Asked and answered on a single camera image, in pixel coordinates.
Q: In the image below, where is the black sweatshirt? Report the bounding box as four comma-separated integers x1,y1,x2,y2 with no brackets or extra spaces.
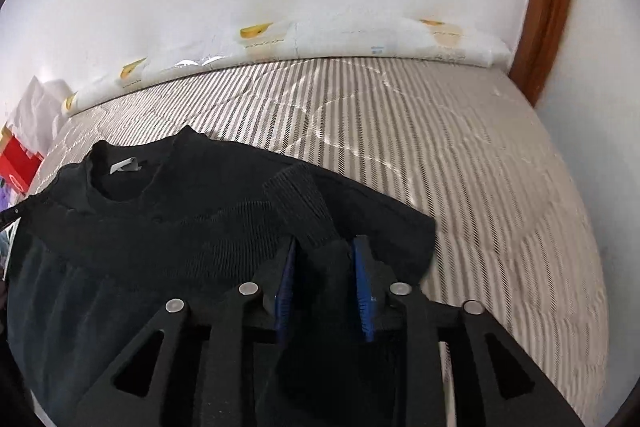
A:
6,128,436,426

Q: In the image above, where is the red paper shopping bag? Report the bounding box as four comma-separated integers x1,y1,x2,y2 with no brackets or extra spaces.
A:
0,136,43,194

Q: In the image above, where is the white paper shopping bag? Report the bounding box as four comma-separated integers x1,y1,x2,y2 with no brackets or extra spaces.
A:
6,77,72,157

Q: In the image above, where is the striped quilted mattress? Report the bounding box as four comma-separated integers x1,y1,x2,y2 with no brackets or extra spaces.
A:
32,58,608,426

